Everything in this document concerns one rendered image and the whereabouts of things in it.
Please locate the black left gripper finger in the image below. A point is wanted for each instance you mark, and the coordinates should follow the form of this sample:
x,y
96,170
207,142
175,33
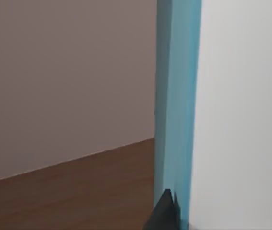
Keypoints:
x,y
164,213

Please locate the light blue upright panel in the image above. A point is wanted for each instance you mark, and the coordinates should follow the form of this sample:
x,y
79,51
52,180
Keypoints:
x,y
179,95

